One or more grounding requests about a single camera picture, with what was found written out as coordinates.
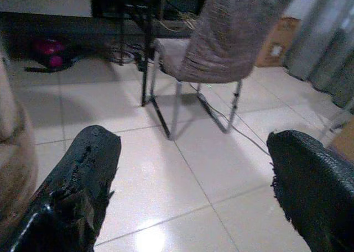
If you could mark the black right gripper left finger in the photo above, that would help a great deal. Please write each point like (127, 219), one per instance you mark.
(77, 180)

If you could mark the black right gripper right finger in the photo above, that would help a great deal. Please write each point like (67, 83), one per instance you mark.
(312, 185)

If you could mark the brown velvet round sofa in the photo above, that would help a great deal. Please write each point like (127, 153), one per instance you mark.
(13, 174)

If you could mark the brown cardboard box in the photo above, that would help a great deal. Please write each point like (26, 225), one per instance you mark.
(344, 142)
(276, 42)

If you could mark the reddish canister vacuum cleaner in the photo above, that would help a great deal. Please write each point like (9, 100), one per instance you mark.
(52, 49)

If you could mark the black metal desk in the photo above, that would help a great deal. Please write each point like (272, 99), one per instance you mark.
(146, 55)

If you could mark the grey curtain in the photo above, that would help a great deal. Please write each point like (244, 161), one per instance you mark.
(326, 42)

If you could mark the grey fabric chair chrome legs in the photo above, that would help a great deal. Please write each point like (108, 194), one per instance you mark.
(221, 42)

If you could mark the white table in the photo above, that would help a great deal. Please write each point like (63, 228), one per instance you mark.
(27, 3)

